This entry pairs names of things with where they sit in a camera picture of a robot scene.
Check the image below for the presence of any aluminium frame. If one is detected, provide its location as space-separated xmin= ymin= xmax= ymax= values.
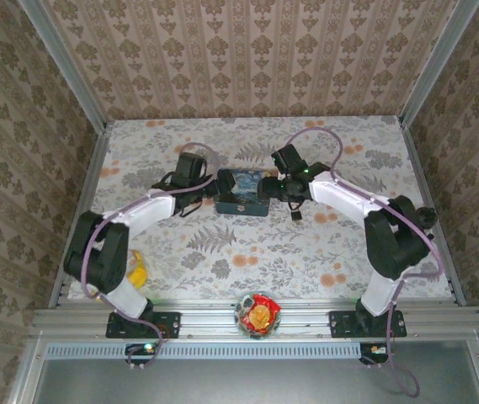
xmin=7 ymin=0 xmax=479 ymax=404

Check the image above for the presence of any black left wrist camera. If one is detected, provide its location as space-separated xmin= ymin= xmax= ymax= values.
xmin=173 ymin=152 xmax=207 ymax=187

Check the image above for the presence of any bowl of wrapped snacks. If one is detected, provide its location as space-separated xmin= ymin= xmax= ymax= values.
xmin=233 ymin=291 xmax=283 ymax=340

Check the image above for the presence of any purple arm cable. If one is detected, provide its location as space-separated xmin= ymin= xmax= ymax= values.
xmin=79 ymin=141 xmax=217 ymax=368
xmin=285 ymin=127 xmax=444 ymax=399

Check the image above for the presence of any starry night painted tin box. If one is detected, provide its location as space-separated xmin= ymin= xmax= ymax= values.
xmin=213 ymin=167 xmax=274 ymax=216

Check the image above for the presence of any grey slotted cable tray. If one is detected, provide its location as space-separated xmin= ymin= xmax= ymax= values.
xmin=45 ymin=341 xmax=365 ymax=360

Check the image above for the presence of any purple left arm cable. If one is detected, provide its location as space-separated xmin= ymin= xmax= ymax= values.
xmin=79 ymin=141 xmax=217 ymax=368

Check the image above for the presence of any small circuit board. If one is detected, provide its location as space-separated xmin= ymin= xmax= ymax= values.
xmin=359 ymin=343 xmax=391 ymax=366
xmin=125 ymin=343 xmax=162 ymax=366

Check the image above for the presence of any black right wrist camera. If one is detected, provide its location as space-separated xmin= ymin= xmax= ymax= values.
xmin=270 ymin=143 xmax=309 ymax=176

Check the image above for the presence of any white floral tablecloth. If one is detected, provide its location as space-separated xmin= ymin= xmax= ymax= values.
xmin=67 ymin=115 xmax=453 ymax=300

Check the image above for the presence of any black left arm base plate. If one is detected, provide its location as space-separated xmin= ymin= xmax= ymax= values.
xmin=105 ymin=311 xmax=182 ymax=339

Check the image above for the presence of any yellow banana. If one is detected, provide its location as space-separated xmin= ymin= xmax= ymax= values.
xmin=126 ymin=249 xmax=148 ymax=290

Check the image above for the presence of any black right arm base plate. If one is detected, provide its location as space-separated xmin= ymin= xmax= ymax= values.
xmin=328 ymin=310 xmax=407 ymax=339

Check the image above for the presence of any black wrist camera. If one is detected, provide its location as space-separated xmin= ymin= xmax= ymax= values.
xmin=173 ymin=152 xmax=207 ymax=187
xmin=270 ymin=143 xmax=309 ymax=176

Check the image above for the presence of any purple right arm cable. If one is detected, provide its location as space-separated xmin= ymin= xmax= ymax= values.
xmin=285 ymin=127 xmax=444 ymax=399

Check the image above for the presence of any grey metal panel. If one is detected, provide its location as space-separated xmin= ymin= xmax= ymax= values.
xmin=32 ymin=341 xmax=479 ymax=404

